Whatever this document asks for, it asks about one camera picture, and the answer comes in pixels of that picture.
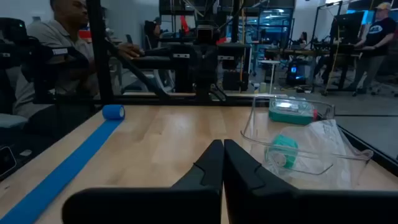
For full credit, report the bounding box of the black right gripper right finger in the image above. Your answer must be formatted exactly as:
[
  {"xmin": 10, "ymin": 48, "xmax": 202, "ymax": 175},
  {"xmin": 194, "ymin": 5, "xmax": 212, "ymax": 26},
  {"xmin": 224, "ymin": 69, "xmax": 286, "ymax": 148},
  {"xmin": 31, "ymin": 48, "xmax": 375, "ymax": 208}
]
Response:
[{"xmin": 223, "ymin": 139, "xmax": 398, "ymax": 224}]

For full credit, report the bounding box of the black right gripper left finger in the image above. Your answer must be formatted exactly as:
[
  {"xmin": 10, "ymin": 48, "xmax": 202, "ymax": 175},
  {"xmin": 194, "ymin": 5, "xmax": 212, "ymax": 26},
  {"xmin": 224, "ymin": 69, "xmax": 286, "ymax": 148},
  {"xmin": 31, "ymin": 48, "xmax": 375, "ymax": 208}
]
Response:
[{"xmin": 61, "ymin": 139, "xmax": 225, "ymax": 224}]

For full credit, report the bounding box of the green bandage roll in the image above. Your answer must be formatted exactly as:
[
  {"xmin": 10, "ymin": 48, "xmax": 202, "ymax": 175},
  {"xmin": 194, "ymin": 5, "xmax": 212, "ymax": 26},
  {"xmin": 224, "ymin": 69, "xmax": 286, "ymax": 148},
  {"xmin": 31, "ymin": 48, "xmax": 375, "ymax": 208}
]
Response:
[{"xmin": 264, "ymin": 134, "xmax": 300, "ymax": 170}]

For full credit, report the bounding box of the clear plastic bag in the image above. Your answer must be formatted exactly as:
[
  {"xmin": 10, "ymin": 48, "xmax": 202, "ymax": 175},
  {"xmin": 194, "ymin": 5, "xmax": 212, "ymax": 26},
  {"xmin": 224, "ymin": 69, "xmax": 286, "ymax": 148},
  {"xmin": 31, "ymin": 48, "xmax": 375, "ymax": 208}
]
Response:
[{"xmin": 263, "ymin": 119, "xmax": 374, "ymax": 190}]

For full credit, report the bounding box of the blue bandage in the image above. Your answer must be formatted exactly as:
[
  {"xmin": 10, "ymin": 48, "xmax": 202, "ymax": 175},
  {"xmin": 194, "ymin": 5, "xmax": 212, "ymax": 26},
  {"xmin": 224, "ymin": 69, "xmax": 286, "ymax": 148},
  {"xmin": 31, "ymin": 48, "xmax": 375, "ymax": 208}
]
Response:
[{"xmin": 0, "ymin": 104, "xmax": 126, "ymax": 224}]

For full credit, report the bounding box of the person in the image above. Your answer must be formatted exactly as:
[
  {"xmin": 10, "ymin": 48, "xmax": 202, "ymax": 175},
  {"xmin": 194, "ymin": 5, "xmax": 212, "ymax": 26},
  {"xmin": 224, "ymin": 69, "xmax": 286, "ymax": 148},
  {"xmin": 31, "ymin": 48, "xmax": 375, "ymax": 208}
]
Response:
[
  {"xmin": 344, "ymin": 1, "xmax": 398, "ymax": 98},
  {"xmin": 12, "ymin": 0, "xmax": 144, "ymax": 119},
  {"xmin": 144, "ymin": 17, "xmax": 163, "ymax": 50},
  {"xmin": 298, "ymin": 30, "xmax": 309, "ymax": 47}
]

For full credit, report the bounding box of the white round stool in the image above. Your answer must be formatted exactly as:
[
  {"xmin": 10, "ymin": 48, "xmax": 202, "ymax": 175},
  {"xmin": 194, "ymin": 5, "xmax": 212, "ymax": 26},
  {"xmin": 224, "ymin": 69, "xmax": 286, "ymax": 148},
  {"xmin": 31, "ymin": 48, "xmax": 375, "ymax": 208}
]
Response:
[{"xmin": 259, "ymin": 59, "xmax": 281, "ymax": 94}]

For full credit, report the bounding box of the clear plastic tray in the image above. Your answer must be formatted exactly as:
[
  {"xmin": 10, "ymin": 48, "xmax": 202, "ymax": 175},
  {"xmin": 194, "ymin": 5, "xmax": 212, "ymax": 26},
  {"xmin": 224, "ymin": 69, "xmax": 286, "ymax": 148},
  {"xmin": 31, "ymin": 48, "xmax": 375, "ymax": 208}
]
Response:
[{"xmin": 240, "ymin": 95, "xmax": 374, "ymax": 191}]

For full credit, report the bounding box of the green first aid kit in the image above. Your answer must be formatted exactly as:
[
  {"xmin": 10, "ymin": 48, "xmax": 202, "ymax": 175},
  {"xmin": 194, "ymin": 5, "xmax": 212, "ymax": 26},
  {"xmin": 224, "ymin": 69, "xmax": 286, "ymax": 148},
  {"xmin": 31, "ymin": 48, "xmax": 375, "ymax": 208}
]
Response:
[{"xmin": 267, "ymin": 98, "xmax": 320, "ymax": 126}]

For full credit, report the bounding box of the blue-lit computer tower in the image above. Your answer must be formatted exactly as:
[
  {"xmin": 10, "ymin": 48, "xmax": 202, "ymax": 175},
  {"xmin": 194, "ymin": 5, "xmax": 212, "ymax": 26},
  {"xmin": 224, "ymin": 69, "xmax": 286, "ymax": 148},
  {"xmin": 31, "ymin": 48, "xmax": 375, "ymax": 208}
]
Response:
[{"xmin": 285, "ymin": 59, "xmax": 308, "ymax": 87}]

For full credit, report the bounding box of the black workstation desk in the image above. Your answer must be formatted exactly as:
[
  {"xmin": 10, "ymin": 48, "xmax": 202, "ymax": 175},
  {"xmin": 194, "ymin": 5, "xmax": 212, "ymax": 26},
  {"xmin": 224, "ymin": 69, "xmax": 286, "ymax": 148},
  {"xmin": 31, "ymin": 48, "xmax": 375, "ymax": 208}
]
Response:
[{"xmin": 310, "ymin": 42, "xmax": 363, "ymax": 93}]

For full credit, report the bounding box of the black monitor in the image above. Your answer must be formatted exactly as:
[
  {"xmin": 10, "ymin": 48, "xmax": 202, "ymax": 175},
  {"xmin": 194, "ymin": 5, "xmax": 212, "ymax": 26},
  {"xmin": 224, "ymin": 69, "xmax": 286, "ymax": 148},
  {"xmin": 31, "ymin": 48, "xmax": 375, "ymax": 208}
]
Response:
[{"xmin": 333, "ymin": 11, "xmax": 365, "ymax": 44}]

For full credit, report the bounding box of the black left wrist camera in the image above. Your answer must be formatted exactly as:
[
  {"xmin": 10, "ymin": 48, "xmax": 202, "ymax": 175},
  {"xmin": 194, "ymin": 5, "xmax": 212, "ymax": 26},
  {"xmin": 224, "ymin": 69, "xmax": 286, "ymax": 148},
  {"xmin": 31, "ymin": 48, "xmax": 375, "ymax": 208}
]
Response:
[{"xmin": 195, "ymin": 25, "xmax": 216, "ymax": 45}]

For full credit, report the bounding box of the black table-level camera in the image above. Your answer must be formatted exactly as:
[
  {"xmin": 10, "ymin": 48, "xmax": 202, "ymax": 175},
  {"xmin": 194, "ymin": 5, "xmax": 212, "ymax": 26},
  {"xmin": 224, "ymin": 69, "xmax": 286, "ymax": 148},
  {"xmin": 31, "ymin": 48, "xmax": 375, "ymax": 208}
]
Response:
[{"xmin": 0, "ymin": 145, "xmax": 17, "ymax": 177}]

